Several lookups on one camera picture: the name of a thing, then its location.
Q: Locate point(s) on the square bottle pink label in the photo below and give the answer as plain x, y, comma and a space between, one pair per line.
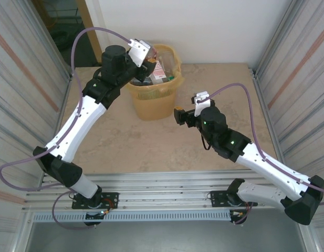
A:
158, 73

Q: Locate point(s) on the crushed clear bottle white cap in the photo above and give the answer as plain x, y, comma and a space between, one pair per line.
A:
168, 60

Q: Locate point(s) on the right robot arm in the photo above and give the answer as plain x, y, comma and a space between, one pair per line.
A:
272, 168

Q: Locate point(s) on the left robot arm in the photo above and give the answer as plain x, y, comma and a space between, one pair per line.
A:
75, 123

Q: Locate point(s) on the orange plastic waste bin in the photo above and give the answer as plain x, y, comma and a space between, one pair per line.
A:
154, 105

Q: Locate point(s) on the yellow plastic bin liner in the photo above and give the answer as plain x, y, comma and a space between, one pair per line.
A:
178, 78

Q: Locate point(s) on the dark coiled object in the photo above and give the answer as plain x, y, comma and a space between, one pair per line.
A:
61, 39

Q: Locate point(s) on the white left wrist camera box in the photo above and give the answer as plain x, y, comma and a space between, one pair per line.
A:
138, 53

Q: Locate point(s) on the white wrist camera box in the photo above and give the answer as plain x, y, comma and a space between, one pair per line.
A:
138, 53
203, 105

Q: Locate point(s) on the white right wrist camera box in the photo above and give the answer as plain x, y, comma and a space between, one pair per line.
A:
203, 105

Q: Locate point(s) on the wooden door frame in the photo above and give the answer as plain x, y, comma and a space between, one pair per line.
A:
85, 15

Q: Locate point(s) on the aluminium rail frame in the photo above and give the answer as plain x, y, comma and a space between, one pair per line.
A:
164, 183

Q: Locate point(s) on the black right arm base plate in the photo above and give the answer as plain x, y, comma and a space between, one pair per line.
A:
217, 197

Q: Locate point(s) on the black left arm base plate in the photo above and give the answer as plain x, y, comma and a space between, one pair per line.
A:
112, 197

